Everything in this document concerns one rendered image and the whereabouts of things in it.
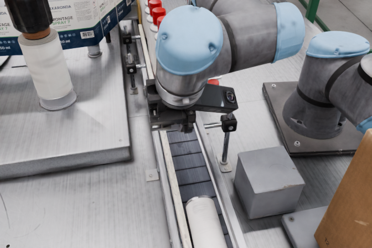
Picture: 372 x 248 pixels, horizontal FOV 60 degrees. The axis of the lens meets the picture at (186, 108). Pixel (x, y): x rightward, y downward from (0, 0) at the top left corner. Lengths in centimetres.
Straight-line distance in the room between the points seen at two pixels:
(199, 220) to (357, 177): 24
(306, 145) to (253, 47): 45
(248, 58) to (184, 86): 9
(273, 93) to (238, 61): 53
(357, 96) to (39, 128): 68
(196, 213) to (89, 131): 35
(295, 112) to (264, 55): 41
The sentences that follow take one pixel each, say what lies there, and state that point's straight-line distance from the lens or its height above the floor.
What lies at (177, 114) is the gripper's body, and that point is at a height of 104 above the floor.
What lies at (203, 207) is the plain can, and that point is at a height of 93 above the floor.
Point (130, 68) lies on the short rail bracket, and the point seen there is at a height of 91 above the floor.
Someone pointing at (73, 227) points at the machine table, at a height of 83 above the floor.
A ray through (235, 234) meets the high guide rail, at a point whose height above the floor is 96.
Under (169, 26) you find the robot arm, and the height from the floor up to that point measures 124.
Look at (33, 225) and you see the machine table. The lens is 73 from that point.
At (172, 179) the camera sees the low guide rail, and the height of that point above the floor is 92.
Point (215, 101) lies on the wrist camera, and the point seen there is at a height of 106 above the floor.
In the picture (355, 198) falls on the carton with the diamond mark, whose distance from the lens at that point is 52.
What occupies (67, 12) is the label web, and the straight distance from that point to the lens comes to 99.
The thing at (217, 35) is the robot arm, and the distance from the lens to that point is 37.
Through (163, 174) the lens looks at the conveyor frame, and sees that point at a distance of 67.
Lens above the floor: 140
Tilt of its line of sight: 40 degrees down
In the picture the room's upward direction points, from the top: straight up
